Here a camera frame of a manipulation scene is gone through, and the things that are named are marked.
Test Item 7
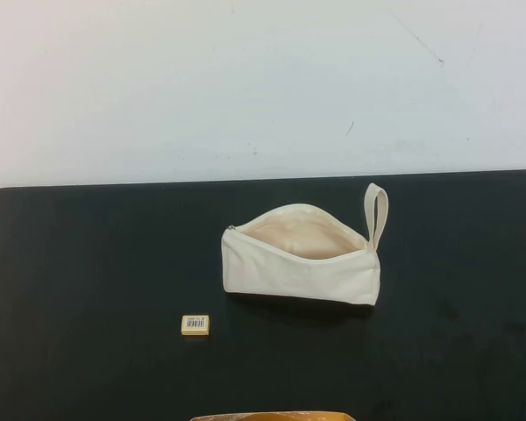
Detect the yellow tan box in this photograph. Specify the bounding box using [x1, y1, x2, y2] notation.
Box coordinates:
[188, 397, 354, 421]

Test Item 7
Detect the cream canvas pencil case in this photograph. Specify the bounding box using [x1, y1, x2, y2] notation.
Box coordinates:
[221, 182, 390, 307]

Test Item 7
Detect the yellow eraser with barcode label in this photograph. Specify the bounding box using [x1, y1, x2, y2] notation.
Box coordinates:
[181, 314, 211, 338]

